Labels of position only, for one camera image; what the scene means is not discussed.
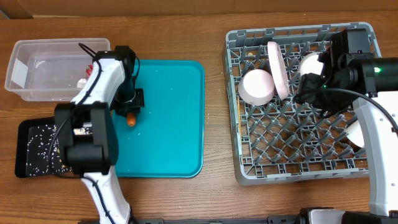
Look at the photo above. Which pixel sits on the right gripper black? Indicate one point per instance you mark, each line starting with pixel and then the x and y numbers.
pixel 308 96

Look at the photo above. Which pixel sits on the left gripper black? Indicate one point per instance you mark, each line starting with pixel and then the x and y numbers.
pixel 134 107

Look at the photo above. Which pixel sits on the orange carrot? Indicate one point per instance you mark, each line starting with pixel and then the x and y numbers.
pixel 131 119

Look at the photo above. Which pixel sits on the white bowl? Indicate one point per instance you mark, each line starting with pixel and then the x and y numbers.
pixel 310 64

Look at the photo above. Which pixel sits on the large pink plate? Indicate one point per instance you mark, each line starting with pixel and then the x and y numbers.
pixel 278 69

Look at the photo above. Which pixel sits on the red snack wrapper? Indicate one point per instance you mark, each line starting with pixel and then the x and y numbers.
pixel 89 70

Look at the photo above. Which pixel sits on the white paper cup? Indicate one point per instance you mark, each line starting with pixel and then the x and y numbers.
pixel 354 134

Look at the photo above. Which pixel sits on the pile of rice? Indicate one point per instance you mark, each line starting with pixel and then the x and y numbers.
pixel 39 160

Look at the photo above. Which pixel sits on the wooden chopstick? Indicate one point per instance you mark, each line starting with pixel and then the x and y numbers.
pixel 239 115

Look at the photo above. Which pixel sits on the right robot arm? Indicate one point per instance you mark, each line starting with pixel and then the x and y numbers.
pixel 353 76

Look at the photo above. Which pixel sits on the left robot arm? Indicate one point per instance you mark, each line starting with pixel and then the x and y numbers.
pixel 85 132

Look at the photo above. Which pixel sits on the crumpled white tissue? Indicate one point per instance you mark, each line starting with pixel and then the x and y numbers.
pixel 81 83

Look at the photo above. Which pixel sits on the teal serving tray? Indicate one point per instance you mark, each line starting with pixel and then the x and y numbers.
pixel 168 138

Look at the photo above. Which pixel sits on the grey dish rack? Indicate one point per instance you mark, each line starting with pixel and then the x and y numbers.
pixel 282 141

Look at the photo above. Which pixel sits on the clear plastic bin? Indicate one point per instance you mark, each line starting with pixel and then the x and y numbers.
pixel 49 69

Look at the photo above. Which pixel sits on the black tray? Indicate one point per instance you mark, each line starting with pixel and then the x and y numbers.
pixel 22 139

